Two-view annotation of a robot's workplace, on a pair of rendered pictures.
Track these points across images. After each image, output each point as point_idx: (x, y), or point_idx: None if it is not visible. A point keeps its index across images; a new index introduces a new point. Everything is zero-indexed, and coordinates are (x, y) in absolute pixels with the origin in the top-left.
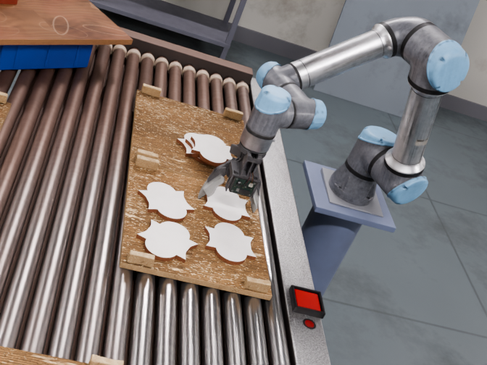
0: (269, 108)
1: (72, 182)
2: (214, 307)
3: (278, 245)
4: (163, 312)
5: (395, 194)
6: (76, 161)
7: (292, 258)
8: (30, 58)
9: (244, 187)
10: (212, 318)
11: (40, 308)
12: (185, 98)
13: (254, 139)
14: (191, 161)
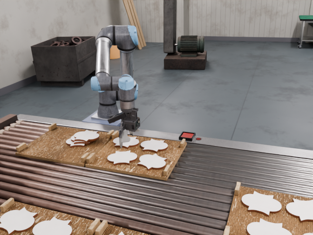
0: (132, 86)
1: (96, 187)
2: (191, 159)
3: (150, 136)
4: (195, 173)
5: (136, 96)
6: (78, 184)
7: (159, 134)
8: None
9: (137, 124)
10: (198, 160)
11: (196, 208)
12: (25, 141)
13: (132, 102)
14: (88, 146)
